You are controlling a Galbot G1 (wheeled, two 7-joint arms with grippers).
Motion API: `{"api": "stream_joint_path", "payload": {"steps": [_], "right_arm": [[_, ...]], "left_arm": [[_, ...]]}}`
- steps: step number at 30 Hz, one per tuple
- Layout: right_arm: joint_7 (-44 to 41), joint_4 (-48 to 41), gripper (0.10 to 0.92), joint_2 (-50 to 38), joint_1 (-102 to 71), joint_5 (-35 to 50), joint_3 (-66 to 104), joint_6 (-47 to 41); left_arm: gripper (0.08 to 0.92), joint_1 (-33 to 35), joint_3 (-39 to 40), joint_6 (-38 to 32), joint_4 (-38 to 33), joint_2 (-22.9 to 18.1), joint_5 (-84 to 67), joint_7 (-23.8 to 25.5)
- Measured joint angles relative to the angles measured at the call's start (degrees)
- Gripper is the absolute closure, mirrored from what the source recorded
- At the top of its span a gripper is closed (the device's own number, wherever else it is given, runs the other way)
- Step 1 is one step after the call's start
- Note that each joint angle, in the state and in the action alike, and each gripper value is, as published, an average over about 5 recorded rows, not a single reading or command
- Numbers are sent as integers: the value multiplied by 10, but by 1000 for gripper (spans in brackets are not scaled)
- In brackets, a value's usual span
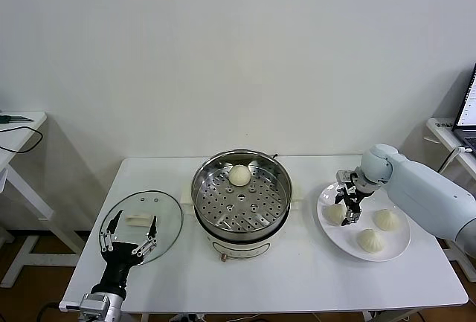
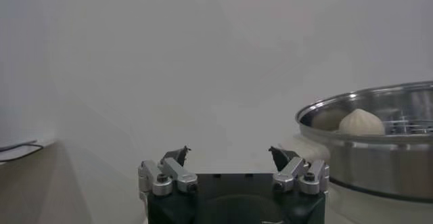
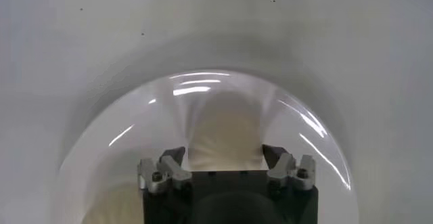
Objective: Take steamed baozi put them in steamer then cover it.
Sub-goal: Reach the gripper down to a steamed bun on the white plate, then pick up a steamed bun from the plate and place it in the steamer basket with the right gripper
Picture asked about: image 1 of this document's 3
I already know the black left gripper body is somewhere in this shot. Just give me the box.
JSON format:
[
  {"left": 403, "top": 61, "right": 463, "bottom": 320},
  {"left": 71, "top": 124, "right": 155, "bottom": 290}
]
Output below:
[{"left": 91, "top": 240, "right": 147, "bottom": 296}]

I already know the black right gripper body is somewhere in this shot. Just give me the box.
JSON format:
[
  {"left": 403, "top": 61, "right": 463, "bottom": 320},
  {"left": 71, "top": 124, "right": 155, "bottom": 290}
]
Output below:
[{"left": 336, "top": 182, "right": 367, "bottom": 207}]

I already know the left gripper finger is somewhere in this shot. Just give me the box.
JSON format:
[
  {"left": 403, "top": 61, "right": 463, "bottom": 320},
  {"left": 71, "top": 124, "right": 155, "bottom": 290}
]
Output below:
[
  {"left": 129, "top": 213, "right": 159, "bottom": 257},
  {"left": 98, "top": 208, "right": 125, "bottom": 252}
]

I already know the white steamed baozi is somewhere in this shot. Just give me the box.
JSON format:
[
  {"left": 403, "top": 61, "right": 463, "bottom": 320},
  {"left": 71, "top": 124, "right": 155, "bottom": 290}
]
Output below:
[
  {"left": 228, "top": 164, "right": 251, "bottom": 188},
  {"left": 373, "top": 208, "right": 399, "bottom": 232},
  {"left": 356, "top": 228, "right": 385, "bottom": 253},
  {"left": 325, "top": 203, "right": 349, "bottom": 226}
]

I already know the glass lid with white handle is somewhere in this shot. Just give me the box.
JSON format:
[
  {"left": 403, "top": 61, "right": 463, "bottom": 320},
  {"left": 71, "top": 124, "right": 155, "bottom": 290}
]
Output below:
[{"left": 98, "top": 189, "right": 184, "bottom": 266}]

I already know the steel steamer pot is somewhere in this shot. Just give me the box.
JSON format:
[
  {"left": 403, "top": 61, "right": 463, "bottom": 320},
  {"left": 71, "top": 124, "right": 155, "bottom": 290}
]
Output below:
[{"left": 180, "top": 176, "right": 305, "bottom": 263}]

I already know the stainless steel steamer basket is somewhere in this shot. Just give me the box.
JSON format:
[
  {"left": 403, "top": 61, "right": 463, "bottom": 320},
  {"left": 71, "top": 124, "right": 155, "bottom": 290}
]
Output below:
[{"left": 191, "top": 149, "right": 293, "bottom": 236}]

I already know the white round plate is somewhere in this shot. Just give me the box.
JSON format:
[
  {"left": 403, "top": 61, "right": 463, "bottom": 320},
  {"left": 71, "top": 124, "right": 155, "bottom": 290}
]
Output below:
[{"left": 316, "top": 180, "right": 412, "bottom": 263}]

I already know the grey open laptop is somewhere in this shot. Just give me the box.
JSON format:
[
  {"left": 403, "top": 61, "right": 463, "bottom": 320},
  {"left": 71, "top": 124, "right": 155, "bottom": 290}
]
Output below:
[{"left": 450, "top": 62, "right": 476, "bottom": 154}]

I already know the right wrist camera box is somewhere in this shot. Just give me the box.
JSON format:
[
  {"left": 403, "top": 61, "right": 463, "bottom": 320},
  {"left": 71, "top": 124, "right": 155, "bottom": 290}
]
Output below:
[{"left": 335, "top": 170, "right": 358, "bottom": 189}]

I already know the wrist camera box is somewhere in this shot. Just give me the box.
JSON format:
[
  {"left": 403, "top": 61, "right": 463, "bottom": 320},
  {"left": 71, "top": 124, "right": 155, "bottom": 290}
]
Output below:
[
  {"left": 59, "top": 300, "right": 85, "bottom": 312},
  {"left": 335, "top": 170, "right": 358, "bottom": 189}
]

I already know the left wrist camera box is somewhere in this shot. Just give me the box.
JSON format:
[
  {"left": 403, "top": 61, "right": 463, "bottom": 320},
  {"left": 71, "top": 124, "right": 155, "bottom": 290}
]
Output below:
[{"left": 59, "top": 300, "right": 85, "bottom": 312}]

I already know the black left camera cable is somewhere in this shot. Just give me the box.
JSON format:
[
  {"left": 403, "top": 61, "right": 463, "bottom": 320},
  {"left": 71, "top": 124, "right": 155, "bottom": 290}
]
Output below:
[{"left": 38, "top": 300, "right": 61, "bottom": 321}]

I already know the black looped cable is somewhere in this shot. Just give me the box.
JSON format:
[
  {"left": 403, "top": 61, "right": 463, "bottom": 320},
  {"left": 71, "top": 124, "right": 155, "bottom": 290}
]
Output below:
[{"left": 0, "top": 125, "right": 44, "bottom": 154}]

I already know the black laptop charging cable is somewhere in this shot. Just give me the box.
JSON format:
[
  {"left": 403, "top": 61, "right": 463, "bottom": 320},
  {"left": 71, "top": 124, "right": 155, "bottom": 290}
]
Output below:
[{"left": 437, "top": 145, "right": 470, "bottom": 174}]

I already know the white side table with cable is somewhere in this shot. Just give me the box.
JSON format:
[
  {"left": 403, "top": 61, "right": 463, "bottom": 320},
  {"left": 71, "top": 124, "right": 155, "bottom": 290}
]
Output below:
[{"left": 0, "top": 111, "right": 90, "bottom": 289}]

